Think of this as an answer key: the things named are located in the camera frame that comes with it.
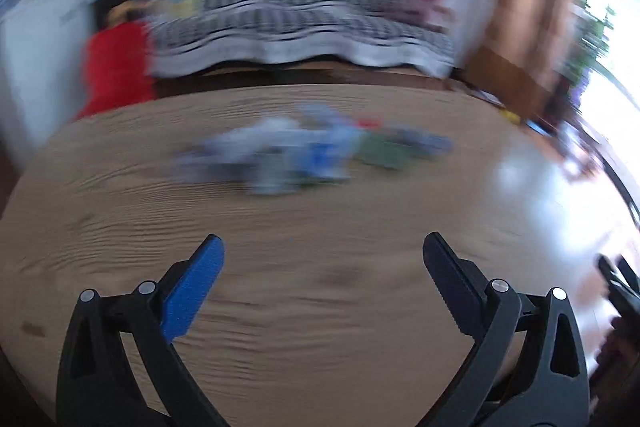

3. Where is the blue white snack wrapper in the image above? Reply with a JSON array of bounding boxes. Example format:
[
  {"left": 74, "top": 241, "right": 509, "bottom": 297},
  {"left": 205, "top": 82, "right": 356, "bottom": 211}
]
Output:
[{"left": 171, "top": 104, "right": 364, "bottom": 195}]

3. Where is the potted green plant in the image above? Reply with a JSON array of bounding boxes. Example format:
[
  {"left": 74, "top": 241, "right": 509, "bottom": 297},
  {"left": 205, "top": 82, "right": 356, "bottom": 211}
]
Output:
[{"left": 565, "top": 0, "right": 637, "bottom": 107}]

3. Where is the brown curtain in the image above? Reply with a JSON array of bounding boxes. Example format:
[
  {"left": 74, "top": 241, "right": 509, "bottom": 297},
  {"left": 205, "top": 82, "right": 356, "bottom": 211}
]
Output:
[{"left": 464, "top": 0, "right": 573, "bottom": 120}]

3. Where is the red plastic chair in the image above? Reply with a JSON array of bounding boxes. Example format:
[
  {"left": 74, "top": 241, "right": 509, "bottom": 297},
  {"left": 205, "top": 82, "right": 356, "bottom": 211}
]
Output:
[{"left": 76, "top": 22, "right": 155, "bottom": 120}]

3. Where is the small red toy piece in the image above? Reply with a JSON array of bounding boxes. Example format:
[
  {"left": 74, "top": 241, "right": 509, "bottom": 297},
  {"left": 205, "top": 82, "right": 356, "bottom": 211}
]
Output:
[{"left": 357, "top": 118, "right": 382, "bottom": 131}]

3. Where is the white cabinet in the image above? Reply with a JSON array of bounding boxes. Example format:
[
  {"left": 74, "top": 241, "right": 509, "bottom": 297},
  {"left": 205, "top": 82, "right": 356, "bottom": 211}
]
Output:
[{"left": 1, "top": 0, "right": 93, "bottom": 148}]

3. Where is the pink cartoon pillow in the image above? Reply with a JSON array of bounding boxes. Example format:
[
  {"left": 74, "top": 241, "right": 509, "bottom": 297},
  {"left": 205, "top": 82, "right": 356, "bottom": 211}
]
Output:
[{"left": 394, "top": 0, "right": 452, "bottom": 28}]

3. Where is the black white striped sofa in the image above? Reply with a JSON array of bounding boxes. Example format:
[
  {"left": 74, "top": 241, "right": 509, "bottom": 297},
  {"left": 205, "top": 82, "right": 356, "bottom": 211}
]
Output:
[{"left": 149, "top": 0, "right": 454, "bottom": 78}]

